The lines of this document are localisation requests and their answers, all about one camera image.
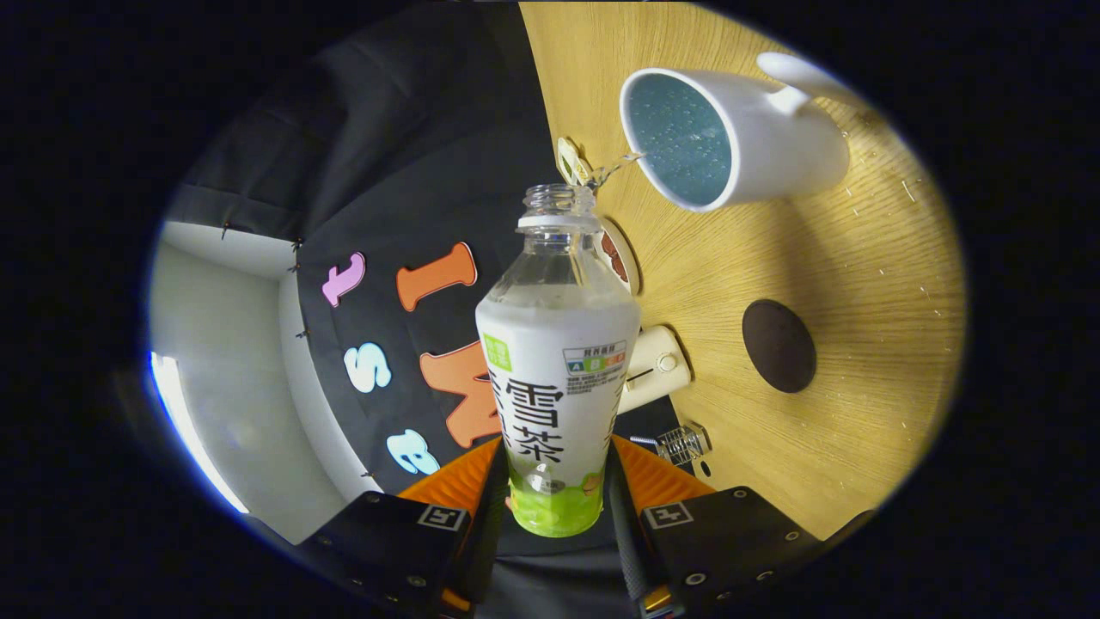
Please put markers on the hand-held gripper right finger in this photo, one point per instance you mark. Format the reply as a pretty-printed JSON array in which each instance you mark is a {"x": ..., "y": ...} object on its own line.
[{"x": 626, "y": 542}]

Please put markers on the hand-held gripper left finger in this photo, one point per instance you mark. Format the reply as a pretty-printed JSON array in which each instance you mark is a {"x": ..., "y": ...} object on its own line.
[{"x": 488, "y": 533}]

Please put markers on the white green label juice bottle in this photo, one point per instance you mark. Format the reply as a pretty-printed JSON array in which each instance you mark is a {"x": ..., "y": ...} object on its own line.
[{"x": 559, "y": 378}]

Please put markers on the dark round coaster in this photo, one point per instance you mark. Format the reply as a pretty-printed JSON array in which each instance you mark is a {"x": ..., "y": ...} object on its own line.
[{"x": 778, "y": 344}]

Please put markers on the white ceramic cup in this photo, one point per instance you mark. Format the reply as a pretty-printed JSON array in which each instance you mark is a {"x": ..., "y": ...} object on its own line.
[{"x": 773, "y": 146}]

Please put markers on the pen in holder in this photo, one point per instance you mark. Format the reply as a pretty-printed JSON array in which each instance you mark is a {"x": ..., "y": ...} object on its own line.
[{"x": 644, "y": 441}]

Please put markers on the metal mesh pen holder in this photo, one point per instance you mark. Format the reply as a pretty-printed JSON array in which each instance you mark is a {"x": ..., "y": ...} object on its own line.
[{"x": 683, "y": 444}]

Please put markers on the white toaster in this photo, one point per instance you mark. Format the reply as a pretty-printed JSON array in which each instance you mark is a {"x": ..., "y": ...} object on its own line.
[{"x": 657, "y": 365}]

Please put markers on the round white plate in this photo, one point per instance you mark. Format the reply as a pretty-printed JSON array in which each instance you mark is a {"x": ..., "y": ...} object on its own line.
[{"x": 634, "y": 271}]

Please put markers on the brown food pieces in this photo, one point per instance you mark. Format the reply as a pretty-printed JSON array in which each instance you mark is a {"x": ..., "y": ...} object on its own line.
[{"x": 613, "y": 254}]

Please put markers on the wooden table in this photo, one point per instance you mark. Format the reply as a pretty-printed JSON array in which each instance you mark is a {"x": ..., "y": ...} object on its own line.
[{"x": 859, "y": 284}]

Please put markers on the black backdrop cloth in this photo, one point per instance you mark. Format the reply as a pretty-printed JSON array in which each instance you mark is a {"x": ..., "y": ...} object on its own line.
[{"x": 387, "y": 172}]

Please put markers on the white divided tray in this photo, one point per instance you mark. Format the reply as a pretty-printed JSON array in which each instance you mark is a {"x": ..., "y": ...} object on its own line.
[{"x": 574, "y": 163}]

